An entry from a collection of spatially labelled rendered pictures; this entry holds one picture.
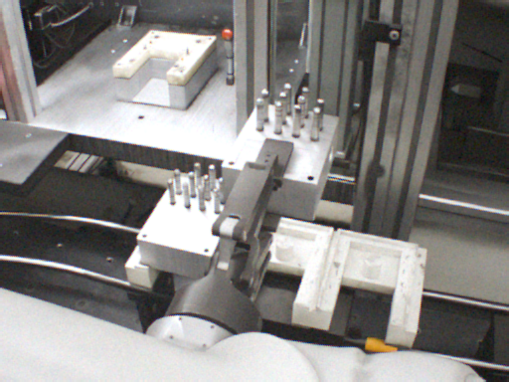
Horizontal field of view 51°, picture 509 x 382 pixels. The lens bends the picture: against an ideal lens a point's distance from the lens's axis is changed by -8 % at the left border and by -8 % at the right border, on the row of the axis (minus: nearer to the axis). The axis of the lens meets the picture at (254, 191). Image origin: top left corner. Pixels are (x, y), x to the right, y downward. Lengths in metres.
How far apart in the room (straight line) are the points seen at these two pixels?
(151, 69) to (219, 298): 0.66
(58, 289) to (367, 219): 0.53
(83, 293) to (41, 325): 0.79
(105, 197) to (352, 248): 0.65
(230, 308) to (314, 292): 0.27
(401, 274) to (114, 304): 0.47
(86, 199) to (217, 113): 0.47
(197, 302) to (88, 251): 0.64
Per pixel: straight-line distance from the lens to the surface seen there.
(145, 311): 0.83
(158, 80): 1.03
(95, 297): 0.97
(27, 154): 0.91
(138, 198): 1.19
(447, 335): 0.93
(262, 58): 0.72
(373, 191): 0.81
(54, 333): 0.19
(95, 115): 0.96
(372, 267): 0.71
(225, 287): 0.43
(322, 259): 0.71
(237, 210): 0.46
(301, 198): 0.56
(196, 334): 0.40
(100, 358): 0.19
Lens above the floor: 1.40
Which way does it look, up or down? 40 degrees down
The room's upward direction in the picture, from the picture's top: straight up
